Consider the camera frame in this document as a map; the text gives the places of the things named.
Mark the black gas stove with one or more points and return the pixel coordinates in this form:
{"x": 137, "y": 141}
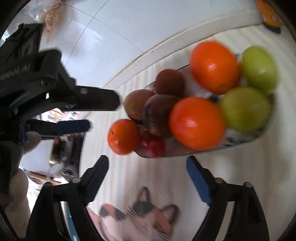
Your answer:
{"x": 65, "y": 157}

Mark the striped cat-print table mat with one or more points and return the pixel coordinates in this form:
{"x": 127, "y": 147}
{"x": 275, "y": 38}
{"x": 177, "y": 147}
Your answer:
{"x": 268, "y": 162}

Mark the green apple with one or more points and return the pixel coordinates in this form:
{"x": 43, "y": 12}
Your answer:
{"x": 245, "y": 109}
{"x": 260, "y": 69}

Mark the large orange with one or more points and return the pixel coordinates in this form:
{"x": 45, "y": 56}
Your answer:
{"x": 214, "y": 67}

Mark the red-green apple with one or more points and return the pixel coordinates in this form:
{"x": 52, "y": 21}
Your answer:
{"x": 134, "y": 104}

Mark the small brown-red fruit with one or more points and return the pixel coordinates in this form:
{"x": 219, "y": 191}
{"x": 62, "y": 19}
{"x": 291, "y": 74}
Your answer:
{"x": 170, "y": 82}

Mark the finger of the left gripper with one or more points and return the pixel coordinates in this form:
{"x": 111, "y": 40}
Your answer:
{"x": 49, "y": 130}
{"x": 82, "y": 98}

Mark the soy sauce bottle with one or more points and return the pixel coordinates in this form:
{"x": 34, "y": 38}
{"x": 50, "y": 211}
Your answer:
{"x": 270, "y": 18}

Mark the cherry tomato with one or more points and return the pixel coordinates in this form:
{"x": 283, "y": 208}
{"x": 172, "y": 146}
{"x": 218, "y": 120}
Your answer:
{"x": 146, "y": 138}
{"x": 155, "y": 148}

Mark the plastic bag with onions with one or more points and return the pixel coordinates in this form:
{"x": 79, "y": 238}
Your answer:
{"x": 51, "y": 18}

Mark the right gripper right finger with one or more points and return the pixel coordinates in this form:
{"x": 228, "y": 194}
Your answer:
{"x": 247, "y": 221}

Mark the plastic bag with dark contents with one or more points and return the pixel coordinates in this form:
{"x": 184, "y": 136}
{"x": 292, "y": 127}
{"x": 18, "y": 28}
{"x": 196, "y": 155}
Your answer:
{"x": 31, "y": 13}

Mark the gloved left hand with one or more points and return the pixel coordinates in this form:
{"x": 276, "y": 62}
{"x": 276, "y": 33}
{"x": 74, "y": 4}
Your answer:
{"x": 14, "y": 183}

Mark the small mandarin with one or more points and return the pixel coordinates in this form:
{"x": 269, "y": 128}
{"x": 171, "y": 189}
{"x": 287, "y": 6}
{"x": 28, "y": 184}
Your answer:
{"x": 123, "y": 136}

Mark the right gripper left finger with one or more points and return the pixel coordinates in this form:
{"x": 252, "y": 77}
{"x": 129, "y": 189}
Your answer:
{"x": 47, "y": 220}

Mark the dark bruised red apple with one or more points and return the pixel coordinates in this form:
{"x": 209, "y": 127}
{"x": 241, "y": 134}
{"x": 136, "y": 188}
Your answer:
{"x": 157, "y": 111}

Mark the colourful wall sticker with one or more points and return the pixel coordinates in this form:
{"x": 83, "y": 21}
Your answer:
{"x": 56, "y": 115}

